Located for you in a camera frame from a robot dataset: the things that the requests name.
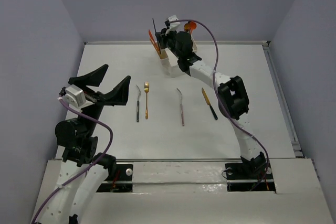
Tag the orange plastic knife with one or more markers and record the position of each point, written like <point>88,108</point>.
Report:
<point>151,36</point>

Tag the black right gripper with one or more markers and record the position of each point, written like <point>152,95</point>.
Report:
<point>162,37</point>

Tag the gold fork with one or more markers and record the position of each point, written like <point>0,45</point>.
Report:
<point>146,90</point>

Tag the white utensil caddy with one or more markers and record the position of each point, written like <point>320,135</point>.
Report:
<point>174,67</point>

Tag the dark handled silver fork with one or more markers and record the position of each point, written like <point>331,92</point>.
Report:
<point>138,103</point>

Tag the gold knife green handle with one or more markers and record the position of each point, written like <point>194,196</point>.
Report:
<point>209,104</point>

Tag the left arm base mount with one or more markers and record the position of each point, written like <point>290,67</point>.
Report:
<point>120,182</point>

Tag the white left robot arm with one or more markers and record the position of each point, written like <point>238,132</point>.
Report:
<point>85,163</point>

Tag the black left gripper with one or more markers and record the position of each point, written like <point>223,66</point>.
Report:
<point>97,97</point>

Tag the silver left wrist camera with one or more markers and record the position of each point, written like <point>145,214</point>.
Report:
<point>73,95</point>

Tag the iridescent metal spoon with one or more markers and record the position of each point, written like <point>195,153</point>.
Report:
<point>186,27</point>

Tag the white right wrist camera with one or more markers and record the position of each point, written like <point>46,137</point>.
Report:
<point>172,24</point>

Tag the dark blue chopstick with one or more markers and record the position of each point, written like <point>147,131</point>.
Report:
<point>155,26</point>

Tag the orange chopstick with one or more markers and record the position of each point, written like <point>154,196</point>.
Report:
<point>155,47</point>

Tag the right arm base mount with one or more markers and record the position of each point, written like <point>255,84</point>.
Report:
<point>239,181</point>

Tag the orange plastic spoon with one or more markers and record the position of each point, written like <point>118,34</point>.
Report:
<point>192,26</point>

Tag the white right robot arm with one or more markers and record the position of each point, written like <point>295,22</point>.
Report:
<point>232,97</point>

